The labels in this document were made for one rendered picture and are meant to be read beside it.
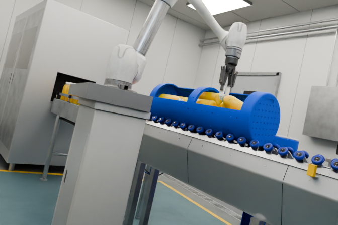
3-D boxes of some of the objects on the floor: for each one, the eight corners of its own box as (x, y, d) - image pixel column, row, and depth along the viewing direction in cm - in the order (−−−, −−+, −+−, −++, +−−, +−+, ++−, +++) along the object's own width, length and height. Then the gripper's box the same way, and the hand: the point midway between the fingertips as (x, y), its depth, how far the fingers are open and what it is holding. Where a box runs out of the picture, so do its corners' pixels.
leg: (121, 250, 204) (141, 162, 207) (117, 246, 208) (136, 160, 211) (128, 249, 207) (147, 163, 210) (123, 245, 212) (143, 161, 215)
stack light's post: (137, 219, 267) (163, 103, 272) (135, 217, 270) (160, 102, 276) (141, 218, 269) (166, 104, 275) (138, 217, 272) (163, 103, 278)
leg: (137, 247, 212) (156, 163, 216) (133, 244, 217) (151, 161, 220) (144, 246, 216) (162, 164, 219) (139, 243, 221) (157, 162, 224)
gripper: (228, 53, 159) (219, 95, 158) (246, 62, 170) (237, 101, 168) (218, 53, 165) (208, 94, 164) (235, 62, 175) (227, 100, 174)
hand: (224, 92), depth 166 cm, fingers closed on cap, 4 cm apart
